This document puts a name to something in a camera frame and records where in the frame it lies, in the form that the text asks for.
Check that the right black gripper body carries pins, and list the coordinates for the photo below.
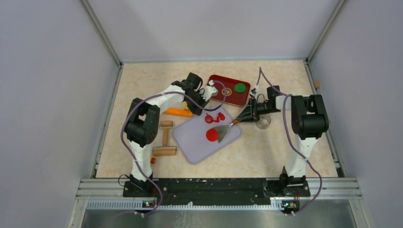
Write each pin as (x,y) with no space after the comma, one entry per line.
(261,108)

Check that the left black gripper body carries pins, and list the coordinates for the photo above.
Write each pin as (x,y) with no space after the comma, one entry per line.
(193,106)

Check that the metal ring cutter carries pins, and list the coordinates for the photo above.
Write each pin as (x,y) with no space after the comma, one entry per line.
(264,122)

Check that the red dough lump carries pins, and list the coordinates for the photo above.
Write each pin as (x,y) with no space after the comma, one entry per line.
(209,119)

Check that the dark red lacquer tray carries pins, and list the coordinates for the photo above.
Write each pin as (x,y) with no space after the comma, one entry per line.
(227,91)

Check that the metal scraper wooden handle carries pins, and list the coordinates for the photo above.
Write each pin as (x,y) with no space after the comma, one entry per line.
(224,129)

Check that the lavender plastic tray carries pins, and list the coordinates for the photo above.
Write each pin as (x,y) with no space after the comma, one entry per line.
(190,137)

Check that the red round dough wrapper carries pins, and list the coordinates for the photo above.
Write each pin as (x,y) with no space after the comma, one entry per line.
(212,135)

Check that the wooden dough roller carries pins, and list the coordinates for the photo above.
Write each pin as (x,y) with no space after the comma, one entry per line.
(165,149)

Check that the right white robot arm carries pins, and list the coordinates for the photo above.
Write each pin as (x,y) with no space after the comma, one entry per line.
(309,121)

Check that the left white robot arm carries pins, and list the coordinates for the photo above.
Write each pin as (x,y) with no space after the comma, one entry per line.
(143,120)

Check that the orange plastic rolling pin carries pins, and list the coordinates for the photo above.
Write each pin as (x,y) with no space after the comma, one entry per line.
(178,112)

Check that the green round disc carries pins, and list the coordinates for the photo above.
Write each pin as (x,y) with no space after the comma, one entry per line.
(240,88)

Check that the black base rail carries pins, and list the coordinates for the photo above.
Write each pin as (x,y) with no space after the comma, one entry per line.
(215,191)

